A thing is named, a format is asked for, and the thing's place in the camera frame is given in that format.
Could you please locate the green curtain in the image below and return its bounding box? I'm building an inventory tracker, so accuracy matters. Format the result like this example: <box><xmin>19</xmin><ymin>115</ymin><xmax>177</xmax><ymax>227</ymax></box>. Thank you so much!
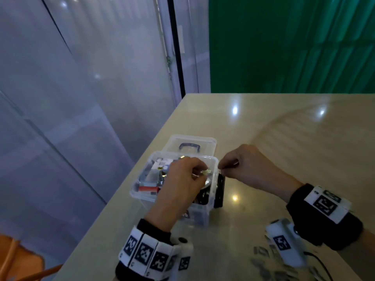
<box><xmin>209</xmin><ymin>0</ymin><xmax>375</xmax><ymax>94</ymax></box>

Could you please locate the person's right forearm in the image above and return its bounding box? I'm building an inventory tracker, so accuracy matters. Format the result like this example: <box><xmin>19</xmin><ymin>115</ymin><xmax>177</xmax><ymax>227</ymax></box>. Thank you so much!
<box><xmin>354</xmin><ymin>228</ymin><xmax>375</xmax><ymax>273</ymax></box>

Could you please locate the black window post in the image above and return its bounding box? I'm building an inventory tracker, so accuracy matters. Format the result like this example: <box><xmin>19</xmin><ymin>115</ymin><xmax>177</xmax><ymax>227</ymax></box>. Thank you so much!
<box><xmin>167</xmin><ymin>0</ymin><xmax>186</xmax><ymax>98</ymax></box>

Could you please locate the small white staple box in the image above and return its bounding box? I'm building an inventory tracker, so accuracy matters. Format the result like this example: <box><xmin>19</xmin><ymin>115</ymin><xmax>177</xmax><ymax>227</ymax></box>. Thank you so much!
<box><xmin>151</xmin><ymin>160</ymin><xmax>172</xmax><ymax>173</ymax></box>

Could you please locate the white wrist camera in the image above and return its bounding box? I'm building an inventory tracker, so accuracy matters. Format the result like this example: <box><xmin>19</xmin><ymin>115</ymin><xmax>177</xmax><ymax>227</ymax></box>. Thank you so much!
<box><xmin>265</xmin><ymin>218</ymin><xmax>308</xmax><ymax>268</ymax></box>
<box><xmin>171</xmin><ymin>237</ymin><xmax>195</xmax><ymax>279</ymax></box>

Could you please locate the person's left hand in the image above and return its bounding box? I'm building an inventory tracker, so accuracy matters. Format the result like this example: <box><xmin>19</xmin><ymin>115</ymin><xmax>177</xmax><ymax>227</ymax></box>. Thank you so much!
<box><xmin>146</xmin><ymin>156</ymin><xmax>209</xmax><ymax>233</ymax></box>

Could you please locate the orange chair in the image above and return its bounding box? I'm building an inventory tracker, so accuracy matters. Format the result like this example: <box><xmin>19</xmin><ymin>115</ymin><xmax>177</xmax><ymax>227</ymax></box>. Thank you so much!
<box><xmin>0</xmin><ymin>234</ymin><xmax>62</xmax><ymax>281</ymax></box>

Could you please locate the black camera cable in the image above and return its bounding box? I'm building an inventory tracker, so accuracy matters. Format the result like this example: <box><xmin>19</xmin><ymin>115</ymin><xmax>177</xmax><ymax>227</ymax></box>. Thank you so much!
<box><xmin>305</xmin><ymin>251</ymin><xmax>336</xmax><ymax>281</ymax></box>

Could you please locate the transparent box lid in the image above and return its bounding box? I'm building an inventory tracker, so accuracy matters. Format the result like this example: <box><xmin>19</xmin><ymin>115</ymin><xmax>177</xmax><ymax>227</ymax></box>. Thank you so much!
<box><xmin>161</xmin><ymin>134</ymin><xmax>218</xmax><ymax>156</ymax></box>

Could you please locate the pile of metal staple strips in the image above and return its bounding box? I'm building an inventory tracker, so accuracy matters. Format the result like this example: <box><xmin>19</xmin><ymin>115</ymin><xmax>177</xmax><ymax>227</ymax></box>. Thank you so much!
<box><xmin>249</xmin><ymin>245</ymin><xmax>332</xmax><ymax>281</ymax></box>

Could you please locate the person's right hand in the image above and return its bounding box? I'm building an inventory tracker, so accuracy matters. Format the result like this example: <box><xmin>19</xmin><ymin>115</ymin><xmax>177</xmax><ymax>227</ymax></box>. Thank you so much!
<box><xmin>218</xmin><ymin>144</ymin><xmax>304</xmax><ymax>203</ymax></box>

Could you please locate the transparent storage box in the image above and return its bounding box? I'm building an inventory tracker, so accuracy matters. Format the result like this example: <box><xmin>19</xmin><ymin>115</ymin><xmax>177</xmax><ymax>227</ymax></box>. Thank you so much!
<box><xmin>130</xmin><ymin>150</ymin><xmax>226</xmax><ymax>227</ymax></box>

